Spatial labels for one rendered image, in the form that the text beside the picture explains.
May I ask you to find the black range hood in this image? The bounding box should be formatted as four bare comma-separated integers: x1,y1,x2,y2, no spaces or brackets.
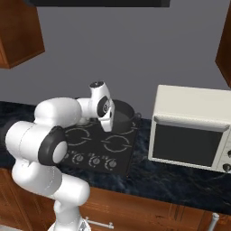
22,0,171,8

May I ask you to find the dark glass microwave door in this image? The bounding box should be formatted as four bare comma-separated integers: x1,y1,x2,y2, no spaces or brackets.
149,115,230,170

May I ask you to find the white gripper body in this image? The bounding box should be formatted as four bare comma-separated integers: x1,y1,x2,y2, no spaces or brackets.
97,102,116,133

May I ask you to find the black hob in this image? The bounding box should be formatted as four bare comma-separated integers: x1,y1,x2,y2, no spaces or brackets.
59,115,143,176

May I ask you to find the cream microwave oven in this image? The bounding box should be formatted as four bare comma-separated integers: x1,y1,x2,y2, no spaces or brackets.
147,84,231,174

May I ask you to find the brown wooden cabinet door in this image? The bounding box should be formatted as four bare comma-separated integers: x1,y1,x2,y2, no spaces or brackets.
206,210,231,231
0,167,58,231

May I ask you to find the silver drawer handle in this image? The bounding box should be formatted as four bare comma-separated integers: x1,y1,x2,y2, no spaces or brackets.
84,217,116,230

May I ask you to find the brown wooden drawer front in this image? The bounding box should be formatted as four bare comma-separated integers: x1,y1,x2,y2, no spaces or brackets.
79,187,211,231

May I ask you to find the brown wooden wall cabinet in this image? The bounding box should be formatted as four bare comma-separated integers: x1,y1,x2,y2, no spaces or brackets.
215,0,231,88
0,0,46,69

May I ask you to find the silver cabinet door handle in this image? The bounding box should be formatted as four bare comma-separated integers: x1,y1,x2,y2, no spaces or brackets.
209,212,221,231

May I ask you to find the dark grey pot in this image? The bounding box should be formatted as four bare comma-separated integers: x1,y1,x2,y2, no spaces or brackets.
112,99,143,135

